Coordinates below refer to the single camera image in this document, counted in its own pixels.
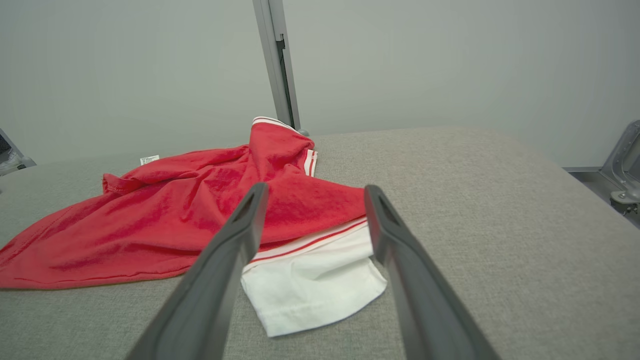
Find dark grey device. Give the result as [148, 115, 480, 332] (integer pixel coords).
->
[0, 129, 37, 177]

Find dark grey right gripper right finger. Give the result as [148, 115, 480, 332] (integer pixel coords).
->
[364, 185, 501, 360]

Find grey metal frame post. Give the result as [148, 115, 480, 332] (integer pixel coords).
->
[252, 0, 311, 137]

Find grey metal hinged bracket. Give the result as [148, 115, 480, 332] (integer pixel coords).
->
[600, 120, 640, 217]

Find red and white shirt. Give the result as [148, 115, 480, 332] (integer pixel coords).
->
[0, 116, 388, 338]

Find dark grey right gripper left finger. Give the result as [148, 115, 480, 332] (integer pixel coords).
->
[125, 182, 269, 360]

